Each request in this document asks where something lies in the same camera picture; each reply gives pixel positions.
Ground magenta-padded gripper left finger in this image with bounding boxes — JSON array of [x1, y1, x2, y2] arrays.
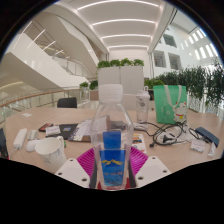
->
[[54, 147, 98, 190]]

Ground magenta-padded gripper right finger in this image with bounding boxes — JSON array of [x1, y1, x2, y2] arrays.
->
[[127, 146, 173, 190]]

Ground clear water bottle blue label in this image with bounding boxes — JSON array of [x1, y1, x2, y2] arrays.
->
[[89, 83, 135, 192]]

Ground white mug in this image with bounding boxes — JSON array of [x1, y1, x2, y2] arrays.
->
[[34, 135, 68, 174]]

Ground colourful sticker sheet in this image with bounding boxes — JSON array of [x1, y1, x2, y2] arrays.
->
[[132, 133, 148, 154]]

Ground printed booklet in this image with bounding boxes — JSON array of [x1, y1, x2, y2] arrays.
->
[[68, 118, 101, 143]]

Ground white charger adapter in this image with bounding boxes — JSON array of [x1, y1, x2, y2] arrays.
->
[[133, 122, 150, 132]]

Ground small red black case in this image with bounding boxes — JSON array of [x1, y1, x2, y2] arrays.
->
[[37, 122, 54, 133]]

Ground small grey-white device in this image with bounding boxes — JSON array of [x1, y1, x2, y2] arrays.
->
[[27, 129, 39, 141]]

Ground white paper card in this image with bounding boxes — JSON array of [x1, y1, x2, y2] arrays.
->
[[190, 138, 207, 154]]

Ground white power strip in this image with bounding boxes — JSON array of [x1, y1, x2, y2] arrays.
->
[[12, 128, 29, 150]]

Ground clear shaker bottle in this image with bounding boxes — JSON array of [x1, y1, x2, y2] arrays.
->
[[135, 87, 151, 125]]

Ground white plastic packet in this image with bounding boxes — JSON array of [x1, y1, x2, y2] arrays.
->
[[207, 142, 217, 158]]

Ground dark blue keyboard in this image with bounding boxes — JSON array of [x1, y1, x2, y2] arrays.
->
[[194, 126, 221, 148]]

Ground green tote bag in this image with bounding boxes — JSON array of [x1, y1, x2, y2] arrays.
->
[[152, 84, 189, 126]]

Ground black office chair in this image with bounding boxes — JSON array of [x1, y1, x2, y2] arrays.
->
[[56, 96, 78, 109]]

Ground dark blue chair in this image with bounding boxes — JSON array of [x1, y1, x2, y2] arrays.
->
[[0, 128, 9, 160]]

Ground glass railing with wood handrail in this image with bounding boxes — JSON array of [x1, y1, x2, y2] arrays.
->
[[0, 87, 83, 118]]

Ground green shrubs with brown table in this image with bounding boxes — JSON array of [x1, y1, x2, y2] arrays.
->
[[143, 77, 166, 90]]

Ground white cabinet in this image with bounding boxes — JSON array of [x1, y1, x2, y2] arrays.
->
[[97, 65, 145, 101]]

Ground long row of green plants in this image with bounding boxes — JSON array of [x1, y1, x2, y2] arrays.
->
[[159, 58, 224, 118]]

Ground leafy green planter row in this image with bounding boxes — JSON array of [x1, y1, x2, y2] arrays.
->
[[96, 58, 145, 70]]

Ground ceiling light strips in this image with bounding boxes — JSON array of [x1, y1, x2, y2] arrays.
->
[[76, 0, 161, 49]]

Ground black cable bundle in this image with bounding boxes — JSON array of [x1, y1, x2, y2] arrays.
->
[[133, 120, 201, 148]]

